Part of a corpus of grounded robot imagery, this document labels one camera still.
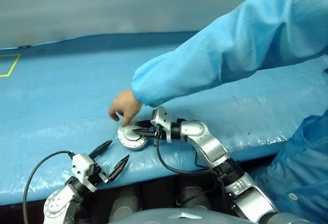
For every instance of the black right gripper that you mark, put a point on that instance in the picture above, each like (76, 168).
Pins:
(156, 133)

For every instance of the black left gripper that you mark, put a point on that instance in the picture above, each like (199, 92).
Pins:
(98, 174)

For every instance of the silver toothed motor cover plate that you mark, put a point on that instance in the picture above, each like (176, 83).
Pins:
(126, 133)

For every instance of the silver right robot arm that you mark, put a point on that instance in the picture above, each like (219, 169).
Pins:
(212, 147)

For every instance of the person bare hand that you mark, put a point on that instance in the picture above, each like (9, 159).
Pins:
(126, 104)

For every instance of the grey rounded cylinder shape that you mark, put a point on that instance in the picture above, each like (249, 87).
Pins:
(124, 202)
(192, 203)

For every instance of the grey-blue rounded robot body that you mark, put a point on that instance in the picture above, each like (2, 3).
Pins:
(153, 217)

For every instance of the blue plastic table cover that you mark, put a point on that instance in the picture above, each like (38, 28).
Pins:
(64, 93)

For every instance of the blue-sleeved person arm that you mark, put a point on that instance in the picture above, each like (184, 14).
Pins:
(230, 49)

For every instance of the white backdrop sheet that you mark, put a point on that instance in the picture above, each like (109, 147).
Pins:
(102, 3)

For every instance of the blue lab coat torso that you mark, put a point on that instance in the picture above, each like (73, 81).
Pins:
(302, 170)

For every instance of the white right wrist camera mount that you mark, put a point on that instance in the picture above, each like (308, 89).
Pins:
(162, 119)

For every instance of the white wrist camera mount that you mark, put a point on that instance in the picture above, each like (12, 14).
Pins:
(80, 165)
(162, 119)

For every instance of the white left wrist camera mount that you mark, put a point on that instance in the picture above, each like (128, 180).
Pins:
(80, 165)

